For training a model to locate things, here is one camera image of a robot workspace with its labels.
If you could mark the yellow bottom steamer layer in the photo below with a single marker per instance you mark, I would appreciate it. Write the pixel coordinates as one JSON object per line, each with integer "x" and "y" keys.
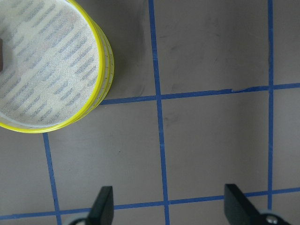
{"x": 109, "y": 67}

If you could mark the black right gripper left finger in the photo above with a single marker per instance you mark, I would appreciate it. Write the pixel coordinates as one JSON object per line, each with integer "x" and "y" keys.
{"x": 102, "y": 211}

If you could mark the yellow steamer layer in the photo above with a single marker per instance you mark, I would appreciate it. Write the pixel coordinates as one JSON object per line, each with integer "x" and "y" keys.
{"x": 53, "y": 64}
{"x": 109, "y": 67}

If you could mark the brown steamed bun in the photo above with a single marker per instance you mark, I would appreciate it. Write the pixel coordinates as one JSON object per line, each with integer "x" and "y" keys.
{"x": 1, "y": 55}

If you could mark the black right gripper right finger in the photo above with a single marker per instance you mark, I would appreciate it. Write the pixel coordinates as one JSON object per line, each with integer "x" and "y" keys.
{"x": 240, "y": 211}

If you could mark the yellow top steamer layer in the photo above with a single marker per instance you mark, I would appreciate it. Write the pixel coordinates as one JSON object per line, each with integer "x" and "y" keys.
{"x": 53, "y": 64}

